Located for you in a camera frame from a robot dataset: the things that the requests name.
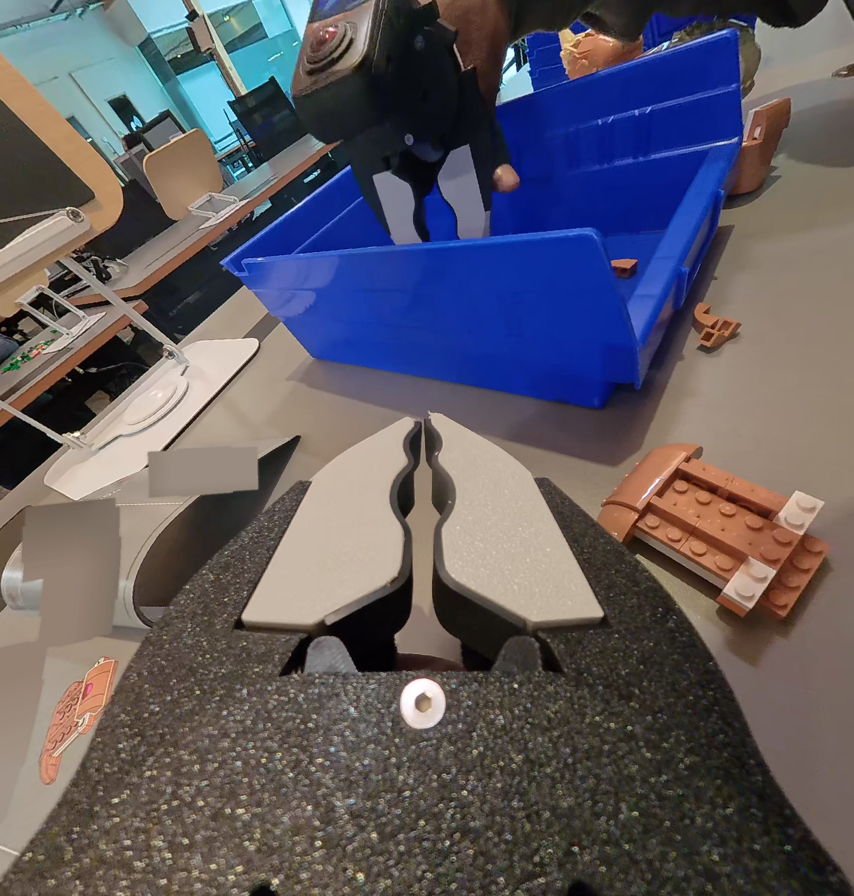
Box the grey desk wooden edge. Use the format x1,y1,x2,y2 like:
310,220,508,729
0,301,148,442
70,140,344,309

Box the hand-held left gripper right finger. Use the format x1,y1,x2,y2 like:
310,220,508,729
424,412,606,648

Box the tan lego figure part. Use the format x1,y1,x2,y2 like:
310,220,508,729
566,28,645,79

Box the scattered green lego pieces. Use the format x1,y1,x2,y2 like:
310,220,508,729
0,336,60,372

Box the wooden chair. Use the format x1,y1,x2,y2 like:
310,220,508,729
142,128,225,221

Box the white stand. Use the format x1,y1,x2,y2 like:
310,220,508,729
17,283,109,351

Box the lego instruction booklet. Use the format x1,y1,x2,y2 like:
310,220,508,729
0,435,303,862

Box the brown lego figure body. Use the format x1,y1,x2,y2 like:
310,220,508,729
729,98,793,196

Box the white lamp stand base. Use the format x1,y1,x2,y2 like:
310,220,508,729
0,206,261,501

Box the person's right hand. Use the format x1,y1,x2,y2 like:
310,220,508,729
434,0,590,194

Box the wood framed black panel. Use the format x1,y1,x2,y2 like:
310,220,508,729
0,31,126,316

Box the brown lego assembly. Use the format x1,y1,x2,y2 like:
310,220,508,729
597,443,830,618

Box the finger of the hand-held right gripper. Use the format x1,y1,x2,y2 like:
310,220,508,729
434,132,491,240
371,167,434,246

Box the person's right forearm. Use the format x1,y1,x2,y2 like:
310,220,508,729
560,0,854,46

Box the dark olive cloth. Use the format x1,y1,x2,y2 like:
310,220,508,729
741,21,763,99

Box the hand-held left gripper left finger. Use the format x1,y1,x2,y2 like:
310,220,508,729
239,417,427,641

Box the black office chair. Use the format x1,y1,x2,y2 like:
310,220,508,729
227,77,309,151

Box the blue plastic bin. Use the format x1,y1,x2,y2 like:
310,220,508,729
220,27,744,409

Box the brown lego arch piece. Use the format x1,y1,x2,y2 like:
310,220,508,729
693,302,742,347

